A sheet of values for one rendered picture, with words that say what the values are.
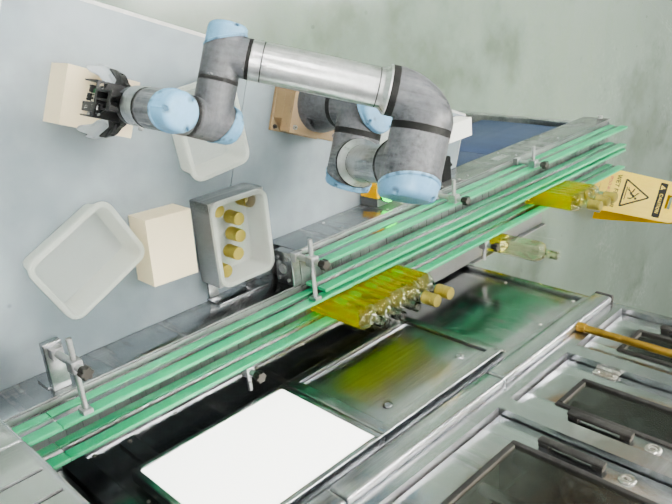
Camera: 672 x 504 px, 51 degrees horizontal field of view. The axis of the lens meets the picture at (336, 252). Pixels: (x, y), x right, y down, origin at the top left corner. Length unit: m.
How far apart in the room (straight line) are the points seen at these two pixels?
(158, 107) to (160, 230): 0.47
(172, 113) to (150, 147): 0.46
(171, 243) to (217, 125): 0.44
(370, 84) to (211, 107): 0.29
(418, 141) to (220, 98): 0.37
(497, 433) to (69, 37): 1.25
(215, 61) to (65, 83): 0.34
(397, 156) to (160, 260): 0.64
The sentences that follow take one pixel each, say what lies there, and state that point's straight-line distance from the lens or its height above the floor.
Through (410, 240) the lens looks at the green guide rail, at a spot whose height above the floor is 0.92.
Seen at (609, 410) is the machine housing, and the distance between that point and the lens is 1.80.
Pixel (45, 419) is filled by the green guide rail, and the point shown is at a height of 0.91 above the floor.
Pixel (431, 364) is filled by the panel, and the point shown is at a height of 1.21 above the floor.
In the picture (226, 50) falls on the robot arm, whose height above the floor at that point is 1.13.
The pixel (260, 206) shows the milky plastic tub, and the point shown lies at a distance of 1.83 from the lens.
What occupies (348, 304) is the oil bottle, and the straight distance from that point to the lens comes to 1.84.
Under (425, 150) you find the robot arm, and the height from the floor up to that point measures 1.41.
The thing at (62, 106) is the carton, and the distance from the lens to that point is 1.53.
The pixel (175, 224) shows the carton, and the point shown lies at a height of 0.83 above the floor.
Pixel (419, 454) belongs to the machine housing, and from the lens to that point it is 1.59.
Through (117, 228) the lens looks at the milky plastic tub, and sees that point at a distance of 1.65.
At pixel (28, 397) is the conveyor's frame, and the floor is 0.83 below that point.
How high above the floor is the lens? 2.22
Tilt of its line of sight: 43 degrees down
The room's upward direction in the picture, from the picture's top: 106 degrees clockwise
